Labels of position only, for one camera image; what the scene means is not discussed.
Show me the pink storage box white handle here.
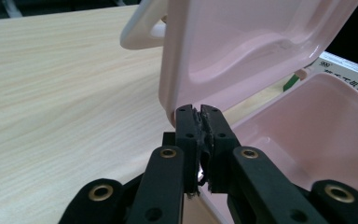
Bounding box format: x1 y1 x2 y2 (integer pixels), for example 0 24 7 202
119 0 358 224

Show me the green and white medicine box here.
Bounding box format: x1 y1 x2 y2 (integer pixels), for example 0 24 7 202
282 50 358 104

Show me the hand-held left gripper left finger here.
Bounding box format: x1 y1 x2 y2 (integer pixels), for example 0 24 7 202
162 104 201 198

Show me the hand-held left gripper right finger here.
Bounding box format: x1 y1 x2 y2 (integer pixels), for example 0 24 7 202
200 104 242 194

